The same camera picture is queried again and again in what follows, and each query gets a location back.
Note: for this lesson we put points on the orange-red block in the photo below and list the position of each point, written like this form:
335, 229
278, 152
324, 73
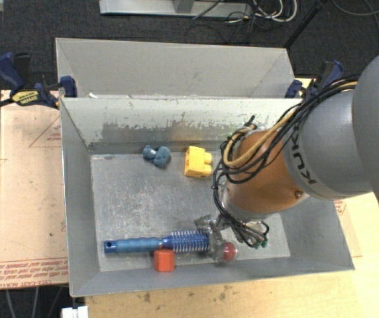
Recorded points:
164, 261

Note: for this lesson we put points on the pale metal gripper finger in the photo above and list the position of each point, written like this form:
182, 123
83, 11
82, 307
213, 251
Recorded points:
218, 257
218, 242

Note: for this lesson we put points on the red ball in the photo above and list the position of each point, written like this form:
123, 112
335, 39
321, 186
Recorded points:
229, 250

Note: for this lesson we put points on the blue hair brush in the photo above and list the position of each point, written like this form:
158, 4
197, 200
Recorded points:
136, 244

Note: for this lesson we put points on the grey metal bin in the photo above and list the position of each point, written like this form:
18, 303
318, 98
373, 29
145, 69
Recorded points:
136, 197

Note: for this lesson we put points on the yellow toy brick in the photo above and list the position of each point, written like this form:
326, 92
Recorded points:
196, 162

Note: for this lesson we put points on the blue toy animal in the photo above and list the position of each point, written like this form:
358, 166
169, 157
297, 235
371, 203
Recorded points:
159, 156

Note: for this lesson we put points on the brown cardboard board, red print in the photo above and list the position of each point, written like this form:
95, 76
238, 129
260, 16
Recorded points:
30, 194

